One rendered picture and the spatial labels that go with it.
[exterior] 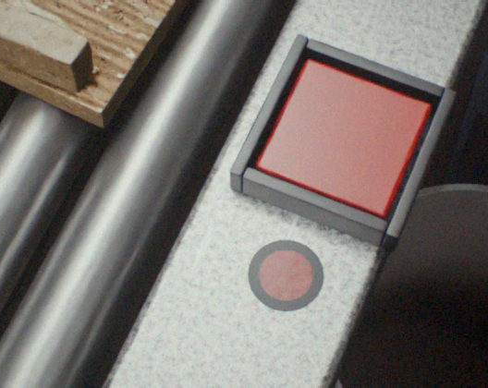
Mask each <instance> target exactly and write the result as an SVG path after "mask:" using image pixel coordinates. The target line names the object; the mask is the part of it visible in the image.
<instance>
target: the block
mask: <svg viewBox="0 0 488 388"><path fill-rule="evenodd" d="M0 59H2V60H3V61H6V62H8V63H10V64H13V65H15V66H16V67H19V68H20V69H21V70H23V71H24V72H26V73H30V74H31V75H32V76H34V77H36V78H38V79H41V80H44V81H46V82H49V83H53V84H54V85H57V86H59V87H61V88H64V89H66V90H69V91H72V92H79V91H80V89H81V88H82V86H83V85H84V83H85V82H86V81H87V80H88V78H89V77H90V74H91V73H92V72H93V62H92V50H91V43H90V41H89V40H88V39H87V38H86V37H85V36H83V35H80V34H79V33H77V32H73V31H71V30H69V29H67V28H64V27H62V26H61V25H59V24H56V23H53V22H52V21H49V20H47V19H45V18H42V17H39V16H36V15H32V14H29V13H26V12H23V11H21V10H19V9H17V8H15V7H13V6H9V5H7V4H5V3H4V2H1V1H0Z"/></svg>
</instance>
